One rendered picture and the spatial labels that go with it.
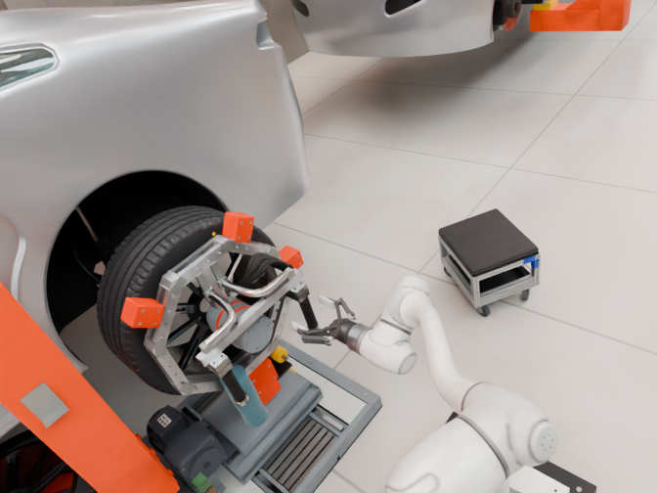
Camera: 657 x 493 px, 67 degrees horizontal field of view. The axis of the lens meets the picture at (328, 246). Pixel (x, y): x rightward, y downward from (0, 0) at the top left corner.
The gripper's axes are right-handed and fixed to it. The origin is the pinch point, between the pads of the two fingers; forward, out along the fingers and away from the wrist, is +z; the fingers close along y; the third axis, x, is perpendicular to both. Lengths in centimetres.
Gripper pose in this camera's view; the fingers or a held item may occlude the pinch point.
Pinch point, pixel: (308, 312)
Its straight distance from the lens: 168.1
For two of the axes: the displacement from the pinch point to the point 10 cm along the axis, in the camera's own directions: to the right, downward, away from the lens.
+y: 6.5, -5.8, 4.9
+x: -2.3, -7.7, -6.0
